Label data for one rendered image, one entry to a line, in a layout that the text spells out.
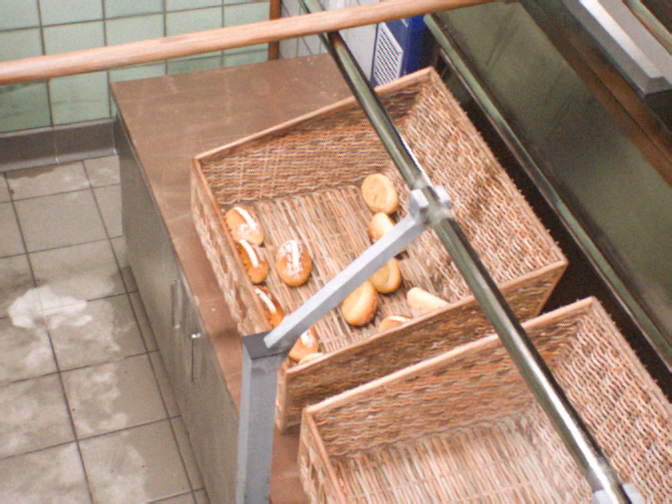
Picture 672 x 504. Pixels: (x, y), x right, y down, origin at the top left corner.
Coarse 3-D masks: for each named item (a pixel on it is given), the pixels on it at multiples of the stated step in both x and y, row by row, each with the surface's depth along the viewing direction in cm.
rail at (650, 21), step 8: (624, 0) 150; (632, 0) 148; (640, 0) 147; (648, 0) 148; (632, 8) 148; (640, 8) 147; (648, 8) 146; (656, 8) 146; (640, 16) 147; (648, 16) 146; (656, 16) 145; (664, 16) 145; (648, 24) 146; (656, 24) 145; (664, 24) 144; (656, 32) 145; (664, 32) 143; (664, 40) 143
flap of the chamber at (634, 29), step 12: (600, 0) 154; (612, 0) 152; (660, 0) 153; (612, 12) 152; (624, 12) 150; (624, 24) 150; (636, 24) 148; (636, 36) 148; (648, 36) 146; (648, 48) 146; (660, 48) 144; (660, 60) 144
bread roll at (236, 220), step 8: (232, 208) 235; (240, 208) 234; (232, 216) 232; (240, 216) 231; (248, 216) 232; (232, 224) 232; (240, 224) 231; (248, 224) 231; (256, 224) 231; (232, 232) 232; (240, 232) 231; (248, 232) 230; (256, 232) 231; (256, 240) 231
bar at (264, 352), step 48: (336, 48) 181; (384, 144) 168; (432, 192) 159; (384, 240) 163; (336, 288) 164; (480, 288) 148; (288, 336) 167; (528, 336) 143; (528, 384) 139; (240, 432) 182; (576, 432) 133; (240, 480) 188
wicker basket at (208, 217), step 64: (320, 128) 235; (448, 128) 229; (192, 192) 234; (256, 192) 240; (320, 192) 246; (448, 192) 229; (512, 192) 211; (320, 256) 233; (448, 256) 228; (512, 256) 211; (256, 320) 206; (320, 320) 221; (448, 320) 199; (320, 384) 199
